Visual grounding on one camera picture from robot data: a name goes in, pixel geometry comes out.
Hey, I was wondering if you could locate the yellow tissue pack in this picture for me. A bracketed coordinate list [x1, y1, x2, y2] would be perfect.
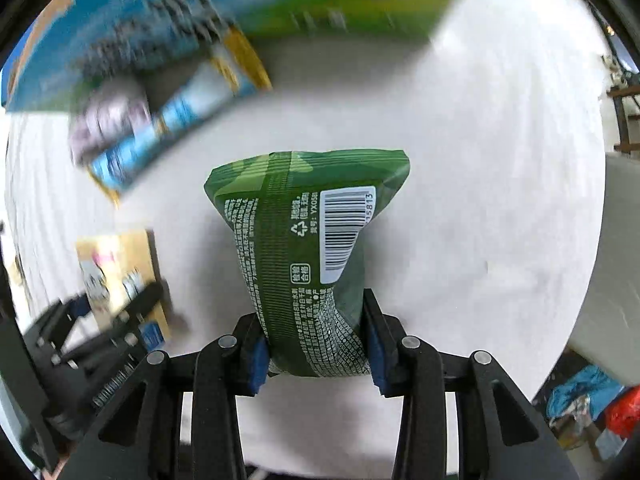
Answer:
[76, 230, 156, 330]

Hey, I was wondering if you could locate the blue wrapper packet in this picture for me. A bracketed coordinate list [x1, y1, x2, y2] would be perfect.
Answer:
[88, 27, 271, 200]

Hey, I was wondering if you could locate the green snack bag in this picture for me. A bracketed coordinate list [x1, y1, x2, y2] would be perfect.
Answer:
[204, 148, 410, 377]

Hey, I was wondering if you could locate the grey plastic chair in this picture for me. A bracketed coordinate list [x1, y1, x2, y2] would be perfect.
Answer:
[570, 154, 639, 386]

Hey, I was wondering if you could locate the grey table cloth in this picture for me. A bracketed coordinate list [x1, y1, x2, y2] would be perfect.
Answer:
[1, 0, 605, 396]

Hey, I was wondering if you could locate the open cardboard box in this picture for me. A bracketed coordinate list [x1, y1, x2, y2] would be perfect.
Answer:
[1, 0, 451, 110]

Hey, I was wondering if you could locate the dark wooden chair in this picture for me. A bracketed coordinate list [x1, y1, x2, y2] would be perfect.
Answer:
[601, 54, 639, 156]

